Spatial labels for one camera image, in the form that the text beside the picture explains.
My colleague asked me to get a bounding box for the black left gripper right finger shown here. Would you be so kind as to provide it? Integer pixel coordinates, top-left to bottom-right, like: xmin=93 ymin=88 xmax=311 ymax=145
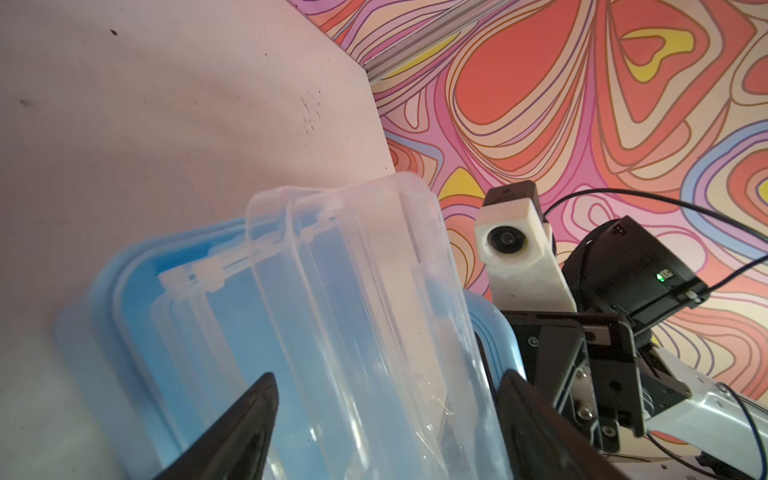
xmin=496 ymin=370 xmax=624 ymax=480

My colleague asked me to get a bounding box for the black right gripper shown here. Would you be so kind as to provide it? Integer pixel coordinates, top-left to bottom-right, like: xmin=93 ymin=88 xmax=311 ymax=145
xmin=502 ymin=216 xmax=709 ymax=453

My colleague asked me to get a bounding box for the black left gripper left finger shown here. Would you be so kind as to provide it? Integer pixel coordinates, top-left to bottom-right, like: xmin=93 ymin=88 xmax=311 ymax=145
xmin=157 ymin=372 xmax=279 ymax=480

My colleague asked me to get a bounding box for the light blue plastic tool box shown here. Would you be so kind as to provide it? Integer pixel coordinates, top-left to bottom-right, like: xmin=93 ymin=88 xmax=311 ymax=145
xmin=56 ymin=213 xmax=512 ymax=479

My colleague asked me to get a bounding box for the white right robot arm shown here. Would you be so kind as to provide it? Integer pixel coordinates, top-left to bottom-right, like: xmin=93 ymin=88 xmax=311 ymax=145
xmin=485 ymin=214 xmax=767 ymax=479

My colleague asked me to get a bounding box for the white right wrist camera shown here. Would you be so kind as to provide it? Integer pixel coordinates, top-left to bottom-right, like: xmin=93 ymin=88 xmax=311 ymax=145
xmin=474 ymin=181 xmax=577 ymax=313

